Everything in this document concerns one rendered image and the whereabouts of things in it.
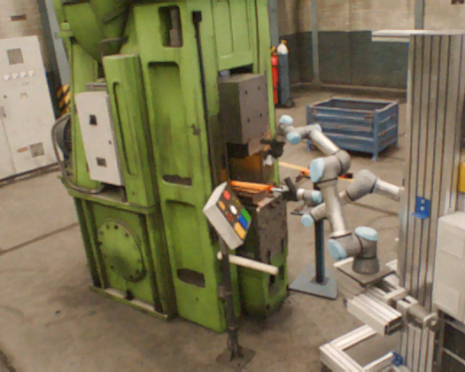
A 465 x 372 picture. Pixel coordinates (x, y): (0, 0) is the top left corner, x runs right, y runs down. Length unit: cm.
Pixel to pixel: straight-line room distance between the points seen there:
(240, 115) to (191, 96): 34
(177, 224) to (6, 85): 494
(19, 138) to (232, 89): 536
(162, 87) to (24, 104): 498
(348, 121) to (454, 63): 494
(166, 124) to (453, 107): 177
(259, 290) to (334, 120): 408
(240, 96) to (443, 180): 134
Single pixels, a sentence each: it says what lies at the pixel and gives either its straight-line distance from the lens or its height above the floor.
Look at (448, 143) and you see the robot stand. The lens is 223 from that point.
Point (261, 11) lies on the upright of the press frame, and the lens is 346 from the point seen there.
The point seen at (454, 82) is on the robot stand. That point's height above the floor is 183.
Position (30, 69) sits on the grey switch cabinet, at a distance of 792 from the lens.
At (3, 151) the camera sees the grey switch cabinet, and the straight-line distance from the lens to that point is 788.
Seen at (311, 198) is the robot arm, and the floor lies 100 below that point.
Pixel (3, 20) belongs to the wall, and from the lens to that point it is 849.
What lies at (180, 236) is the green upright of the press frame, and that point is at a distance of 342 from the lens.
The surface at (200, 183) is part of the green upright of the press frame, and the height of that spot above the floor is 116.
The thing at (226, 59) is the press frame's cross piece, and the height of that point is 189.
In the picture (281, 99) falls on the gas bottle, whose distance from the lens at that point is 1068.
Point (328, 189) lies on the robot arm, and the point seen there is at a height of 128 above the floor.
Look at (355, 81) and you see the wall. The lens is 1187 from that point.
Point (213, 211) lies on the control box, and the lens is 260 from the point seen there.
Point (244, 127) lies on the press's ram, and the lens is 303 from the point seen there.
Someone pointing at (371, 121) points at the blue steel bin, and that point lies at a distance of 684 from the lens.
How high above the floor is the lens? 220
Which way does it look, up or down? 21 degrees down
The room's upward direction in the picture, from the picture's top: 5 degrees counter-clockwise
